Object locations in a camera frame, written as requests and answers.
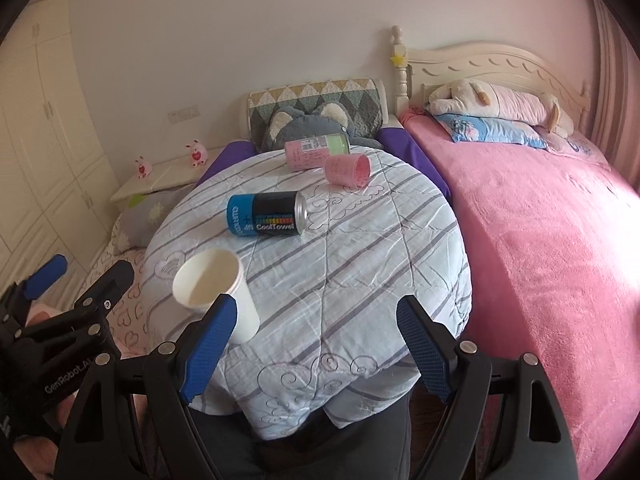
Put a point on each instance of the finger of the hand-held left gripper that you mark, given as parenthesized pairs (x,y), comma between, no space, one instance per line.
(45,272)
(112,280)

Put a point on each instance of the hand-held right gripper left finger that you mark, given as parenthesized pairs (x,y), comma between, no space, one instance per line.
(210,350)

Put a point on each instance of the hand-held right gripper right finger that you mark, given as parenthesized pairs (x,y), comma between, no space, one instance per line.
(425,355)

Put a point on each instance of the white paper cup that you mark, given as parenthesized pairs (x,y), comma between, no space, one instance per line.
(205,280)

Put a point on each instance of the pink plastic cup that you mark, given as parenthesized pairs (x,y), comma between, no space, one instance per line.
(345,170)

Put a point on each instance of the heart printed bed sheet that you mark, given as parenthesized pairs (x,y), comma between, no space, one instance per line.
(125,320)

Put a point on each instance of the grey flower pillow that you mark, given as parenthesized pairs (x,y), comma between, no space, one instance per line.
(140,217)

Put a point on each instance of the striped light blue quilt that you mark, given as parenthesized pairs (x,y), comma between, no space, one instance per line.
(350,285)

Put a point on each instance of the person's dark pants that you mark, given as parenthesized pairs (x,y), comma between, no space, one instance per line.
(350,440)

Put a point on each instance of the small pink figurine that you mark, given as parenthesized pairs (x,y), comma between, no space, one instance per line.
(142,167)
(195,154)

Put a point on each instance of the white nightstand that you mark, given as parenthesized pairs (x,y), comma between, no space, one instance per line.
(165,175)

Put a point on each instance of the cream wardrobe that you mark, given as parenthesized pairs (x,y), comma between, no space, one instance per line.
(45,135)

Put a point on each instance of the pink fleece blanket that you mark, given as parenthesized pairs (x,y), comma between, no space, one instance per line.
(540,270)

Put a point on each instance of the blue and black can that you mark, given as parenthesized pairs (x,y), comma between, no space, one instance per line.
(270,212)

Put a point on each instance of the purple cushion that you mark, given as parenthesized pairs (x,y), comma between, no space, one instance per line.
(225,157)
(415,157)

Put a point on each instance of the pink and green canister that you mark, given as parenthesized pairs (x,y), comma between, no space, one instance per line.
(310,152)

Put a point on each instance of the blue printed pillow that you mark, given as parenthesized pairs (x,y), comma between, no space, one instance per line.
(480,130)

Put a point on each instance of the grey plush toy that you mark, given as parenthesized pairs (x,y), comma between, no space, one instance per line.
(305,127)

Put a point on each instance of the pink printed pillow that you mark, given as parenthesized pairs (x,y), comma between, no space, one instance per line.
(575,150)

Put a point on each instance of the white plush pillow toy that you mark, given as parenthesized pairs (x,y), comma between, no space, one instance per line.
(505,102)

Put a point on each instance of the diamond patterned quilted cushion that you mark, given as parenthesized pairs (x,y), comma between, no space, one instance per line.
(350,92)

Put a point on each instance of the cream wooden bed headboard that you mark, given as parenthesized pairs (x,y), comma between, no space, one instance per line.
(500,62)

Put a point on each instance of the pink curtain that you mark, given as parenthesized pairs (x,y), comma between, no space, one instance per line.
(617,60)

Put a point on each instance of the wall socket plate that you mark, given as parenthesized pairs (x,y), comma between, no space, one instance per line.
(183,113)

